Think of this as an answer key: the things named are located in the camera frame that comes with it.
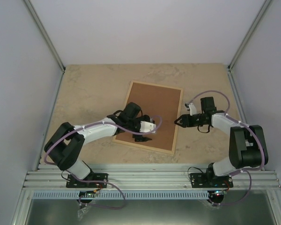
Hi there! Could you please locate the right aluminium corner post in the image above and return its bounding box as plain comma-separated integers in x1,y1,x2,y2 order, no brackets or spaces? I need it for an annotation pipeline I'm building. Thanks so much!
227,0,273,72

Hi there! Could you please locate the left control board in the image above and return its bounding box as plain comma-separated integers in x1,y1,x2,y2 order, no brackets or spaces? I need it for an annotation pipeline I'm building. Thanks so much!
78,190,100,198

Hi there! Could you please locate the aluminium rail bed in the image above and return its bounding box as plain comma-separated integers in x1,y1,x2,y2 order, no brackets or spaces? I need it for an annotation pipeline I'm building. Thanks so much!
23,164,281,190

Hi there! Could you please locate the right side aluminium rail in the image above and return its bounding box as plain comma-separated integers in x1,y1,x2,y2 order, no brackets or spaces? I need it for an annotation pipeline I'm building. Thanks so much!
227,69,266,171

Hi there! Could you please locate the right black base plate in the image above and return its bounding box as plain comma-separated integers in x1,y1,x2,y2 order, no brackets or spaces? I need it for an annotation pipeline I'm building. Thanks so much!
189,173,234,188

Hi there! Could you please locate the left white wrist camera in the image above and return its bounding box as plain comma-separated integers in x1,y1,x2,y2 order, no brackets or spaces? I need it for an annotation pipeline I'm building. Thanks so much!
140,121,156,134

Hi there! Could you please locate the light wooden picture frame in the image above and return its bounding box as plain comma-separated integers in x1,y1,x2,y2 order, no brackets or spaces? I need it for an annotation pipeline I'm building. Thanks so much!
112,80,184,155

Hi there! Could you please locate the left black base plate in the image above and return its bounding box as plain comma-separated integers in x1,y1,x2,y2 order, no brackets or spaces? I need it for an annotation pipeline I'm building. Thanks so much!
66,173,108,189

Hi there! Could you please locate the aluminium corner post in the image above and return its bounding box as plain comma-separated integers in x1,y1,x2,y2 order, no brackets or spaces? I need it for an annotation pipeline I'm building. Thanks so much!
227,0,273,72
23,0,66,73

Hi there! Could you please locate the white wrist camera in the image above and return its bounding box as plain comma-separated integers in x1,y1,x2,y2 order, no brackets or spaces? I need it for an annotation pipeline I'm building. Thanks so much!
185,103,197,116
140,121,156,134

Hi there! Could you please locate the right control board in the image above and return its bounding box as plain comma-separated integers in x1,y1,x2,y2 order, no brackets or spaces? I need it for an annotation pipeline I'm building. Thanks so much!
210,189,227,196

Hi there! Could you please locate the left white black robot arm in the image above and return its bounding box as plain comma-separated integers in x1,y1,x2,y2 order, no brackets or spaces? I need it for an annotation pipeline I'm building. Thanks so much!
44,102,159,187

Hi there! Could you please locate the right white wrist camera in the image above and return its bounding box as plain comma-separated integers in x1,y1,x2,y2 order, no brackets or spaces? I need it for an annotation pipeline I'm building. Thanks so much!
185,103,197,116

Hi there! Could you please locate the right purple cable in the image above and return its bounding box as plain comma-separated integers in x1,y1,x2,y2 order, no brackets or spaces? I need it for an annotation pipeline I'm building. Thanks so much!
188,90,266,207

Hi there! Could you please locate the grey slotted cable duct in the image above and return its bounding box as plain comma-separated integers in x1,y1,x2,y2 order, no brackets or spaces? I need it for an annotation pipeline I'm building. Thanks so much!
32,190,209,200

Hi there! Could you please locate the control board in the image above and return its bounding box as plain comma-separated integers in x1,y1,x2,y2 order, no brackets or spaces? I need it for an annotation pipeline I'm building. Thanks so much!
210,189,227,196
78,190,100,198

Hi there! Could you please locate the left aluminium corner post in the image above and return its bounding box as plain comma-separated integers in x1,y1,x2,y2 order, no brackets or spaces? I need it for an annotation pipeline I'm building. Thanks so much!
23,0,66,73

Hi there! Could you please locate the brown backing board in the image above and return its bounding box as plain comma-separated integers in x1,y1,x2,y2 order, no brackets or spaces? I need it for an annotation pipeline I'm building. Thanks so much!
113,81,183,155

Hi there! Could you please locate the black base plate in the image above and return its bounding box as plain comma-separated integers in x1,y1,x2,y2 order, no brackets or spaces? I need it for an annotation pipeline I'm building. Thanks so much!
66,173,108,189
189,173,234,188

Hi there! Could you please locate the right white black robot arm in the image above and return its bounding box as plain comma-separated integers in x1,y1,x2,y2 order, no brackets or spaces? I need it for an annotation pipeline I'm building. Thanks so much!
174,97,268,187

